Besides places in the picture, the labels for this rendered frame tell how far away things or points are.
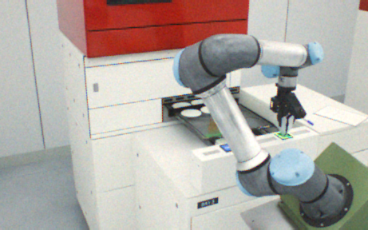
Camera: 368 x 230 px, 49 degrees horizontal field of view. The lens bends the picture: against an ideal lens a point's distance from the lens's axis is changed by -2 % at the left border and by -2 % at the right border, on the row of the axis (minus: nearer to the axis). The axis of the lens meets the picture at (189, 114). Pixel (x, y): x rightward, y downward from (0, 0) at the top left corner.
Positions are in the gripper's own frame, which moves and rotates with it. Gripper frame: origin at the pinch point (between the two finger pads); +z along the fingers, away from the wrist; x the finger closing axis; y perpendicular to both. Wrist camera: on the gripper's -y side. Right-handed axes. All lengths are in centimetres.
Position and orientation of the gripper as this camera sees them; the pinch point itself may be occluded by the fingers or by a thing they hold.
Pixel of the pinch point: (285, 133)
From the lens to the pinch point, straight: 170.3
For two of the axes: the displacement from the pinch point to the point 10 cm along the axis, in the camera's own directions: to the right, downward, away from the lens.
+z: -0.1, 9.2, 3.8
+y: -4.4, -3.5, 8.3
